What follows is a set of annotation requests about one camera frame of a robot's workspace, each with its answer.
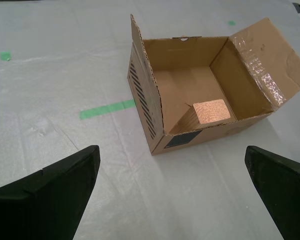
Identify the light wooden block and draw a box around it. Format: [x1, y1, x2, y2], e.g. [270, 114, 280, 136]
[169, 99, 233, 135]

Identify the brown cardboard box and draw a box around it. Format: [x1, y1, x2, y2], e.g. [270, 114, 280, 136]
[126, 13, 300, 156]

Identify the green tape strip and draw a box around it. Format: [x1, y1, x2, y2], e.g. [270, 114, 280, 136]
[79, 99, 136, 120]

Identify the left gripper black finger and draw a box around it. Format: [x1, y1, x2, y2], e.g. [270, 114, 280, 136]
[0, 145, 101, 240]
[244, 146, 300, 240]

